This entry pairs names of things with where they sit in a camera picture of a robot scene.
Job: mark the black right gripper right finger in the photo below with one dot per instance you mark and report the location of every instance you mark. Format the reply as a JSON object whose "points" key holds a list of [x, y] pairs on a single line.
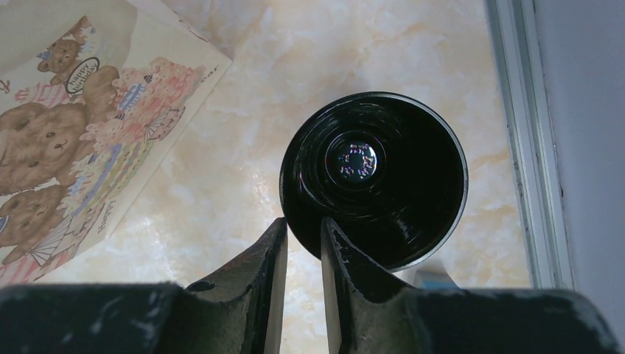
{"points": [[367, 308]]}

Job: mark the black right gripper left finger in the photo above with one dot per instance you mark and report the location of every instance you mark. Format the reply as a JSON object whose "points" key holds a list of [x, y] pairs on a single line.
{"points": [[236, 309]]}

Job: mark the blue toy brick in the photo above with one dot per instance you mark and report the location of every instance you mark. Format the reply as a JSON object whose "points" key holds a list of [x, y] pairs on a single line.
{"points": [[432, 280]]}

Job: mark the black paper cup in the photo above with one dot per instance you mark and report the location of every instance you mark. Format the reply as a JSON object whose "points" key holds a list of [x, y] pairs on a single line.
{"points": [[386, 168]]}

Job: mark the teddy bear paper bag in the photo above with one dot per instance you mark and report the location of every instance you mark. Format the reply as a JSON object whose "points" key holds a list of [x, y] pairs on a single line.
{"points": [[93, 96]]}

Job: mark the aluminium frame rail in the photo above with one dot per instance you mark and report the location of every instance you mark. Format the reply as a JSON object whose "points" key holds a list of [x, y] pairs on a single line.
{"points": [[515, 41]]}

